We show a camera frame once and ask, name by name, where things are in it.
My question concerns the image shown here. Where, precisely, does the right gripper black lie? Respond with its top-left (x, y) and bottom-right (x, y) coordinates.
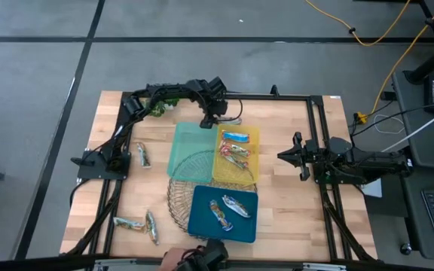
top-left (277, 132), bottom-right (318, 182)

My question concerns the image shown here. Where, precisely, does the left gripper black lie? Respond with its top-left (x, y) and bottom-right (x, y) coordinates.
top-left (200, 96), bottom-right (229, 129)

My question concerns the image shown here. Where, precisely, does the bright blue granola bar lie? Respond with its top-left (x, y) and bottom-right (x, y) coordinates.
top-left (221, 130), bottom-right (251, 144)

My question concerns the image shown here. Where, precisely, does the white and blue granola bar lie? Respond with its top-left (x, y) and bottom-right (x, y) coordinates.
top-left (222, 194), bottom-right (252, 219)

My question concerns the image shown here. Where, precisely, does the blue and green granola bar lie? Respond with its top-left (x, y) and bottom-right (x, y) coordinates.
top-left (209, 199), bottom-right (234, 232)

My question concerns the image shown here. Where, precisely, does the translucent green plastic tray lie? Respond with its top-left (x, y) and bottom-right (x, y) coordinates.
top-left (167, 121), bottom-right (219, 184)

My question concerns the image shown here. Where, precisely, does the small green potted plant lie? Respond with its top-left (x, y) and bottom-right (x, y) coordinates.
top-left (141, 96), bottom-right (181, 118)

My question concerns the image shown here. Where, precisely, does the translucent yellow plastic tray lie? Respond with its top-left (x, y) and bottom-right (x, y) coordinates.
top-left (212, 123), bottom-right (260, 186)

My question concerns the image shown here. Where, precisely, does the dark blue plastic tray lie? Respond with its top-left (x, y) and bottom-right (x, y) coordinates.
top-left (186, 184), bottom-right (259, 245)

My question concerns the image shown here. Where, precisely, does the black hand-held device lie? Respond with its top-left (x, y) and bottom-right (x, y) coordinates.
top-left (177, 238), bottom-right (229, 271)

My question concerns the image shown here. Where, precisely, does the dark grey side desk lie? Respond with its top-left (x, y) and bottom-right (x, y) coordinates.
top-left (392, 70), bottom-right (434, 170)
top-left (399, 164), bottom-right (434, 263)

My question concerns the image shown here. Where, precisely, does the person's hand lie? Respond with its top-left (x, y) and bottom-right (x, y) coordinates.
top-left (158, 247), bottom-right (188, 271)

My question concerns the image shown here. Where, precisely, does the black stand leg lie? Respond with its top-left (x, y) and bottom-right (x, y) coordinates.
top-left (405, 0), bottom-right (434, 84)

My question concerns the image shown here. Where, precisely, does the black beam with silver brackets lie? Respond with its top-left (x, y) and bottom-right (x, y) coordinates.
top-left (0, 254), bottom-right (434, 271)

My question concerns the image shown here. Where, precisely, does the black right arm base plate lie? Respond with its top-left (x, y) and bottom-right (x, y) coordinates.
top-left (312, 165), bottom-right (365, 185)

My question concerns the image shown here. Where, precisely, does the black aluminium table frame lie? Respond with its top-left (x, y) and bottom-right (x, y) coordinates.
top-left (60, 84), bottom-right (378, 264)

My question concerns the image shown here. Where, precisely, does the round wire basket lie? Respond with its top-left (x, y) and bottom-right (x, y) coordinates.
top-left (167, 149), bottom-right (258, 242)

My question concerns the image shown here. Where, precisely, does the thin white cable loop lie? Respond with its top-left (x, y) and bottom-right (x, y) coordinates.
top-left (373, 114), bottom-right (406, 136)

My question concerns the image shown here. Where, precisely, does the thin black cable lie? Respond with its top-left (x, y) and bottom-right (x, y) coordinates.
top-left (350, 100), bottom-right (434, 137)

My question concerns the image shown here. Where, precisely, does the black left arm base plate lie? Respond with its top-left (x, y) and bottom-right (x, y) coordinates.
top-left (72, 149), bottom-right (131, 181)

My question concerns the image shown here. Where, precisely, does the thick white cable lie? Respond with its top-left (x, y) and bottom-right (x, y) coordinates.
top-left (381, 112), bottom-right (434, 154)

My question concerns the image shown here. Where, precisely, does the yellow extension cable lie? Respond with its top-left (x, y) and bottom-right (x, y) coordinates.
top-left (303, 0), bottom-right (413, 47)
top-left (369, 0), bottom-right (434, 116)

